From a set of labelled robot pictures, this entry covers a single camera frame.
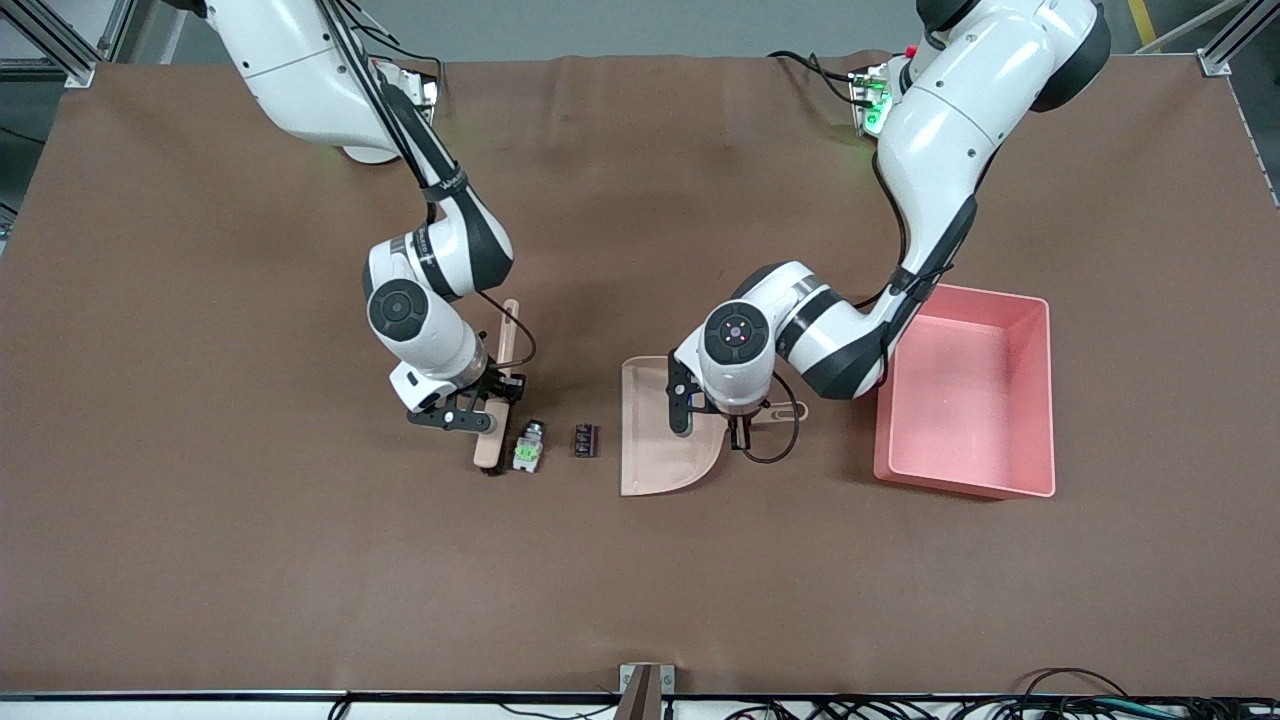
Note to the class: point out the green white push button switch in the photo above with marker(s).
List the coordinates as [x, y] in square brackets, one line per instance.
[528, 450]

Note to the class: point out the aluminium frame profile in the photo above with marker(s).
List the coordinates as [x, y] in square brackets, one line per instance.
[60, 45]
[1225, 50]

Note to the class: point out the black terminal block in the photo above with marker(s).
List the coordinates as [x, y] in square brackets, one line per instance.
[585, 441]

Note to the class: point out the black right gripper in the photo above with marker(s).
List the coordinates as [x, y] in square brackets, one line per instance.
[499, 383]

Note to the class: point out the brown table cover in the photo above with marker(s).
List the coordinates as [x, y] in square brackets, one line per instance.
[640, 580]

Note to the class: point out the beige plastic dustpan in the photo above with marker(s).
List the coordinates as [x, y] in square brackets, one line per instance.
[650, 460]

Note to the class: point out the grey metal bracket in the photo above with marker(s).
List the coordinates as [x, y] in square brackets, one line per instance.
[645, 690]

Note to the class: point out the pink plastic bin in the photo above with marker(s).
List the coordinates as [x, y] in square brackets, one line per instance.
[970, 400]

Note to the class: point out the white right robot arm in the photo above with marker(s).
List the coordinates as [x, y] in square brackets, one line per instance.
[300, 60]

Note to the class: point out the beige hand brush black bristles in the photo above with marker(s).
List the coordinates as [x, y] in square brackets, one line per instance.
[510, 330]

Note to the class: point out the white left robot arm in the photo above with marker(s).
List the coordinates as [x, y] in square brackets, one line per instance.
[960, 120]

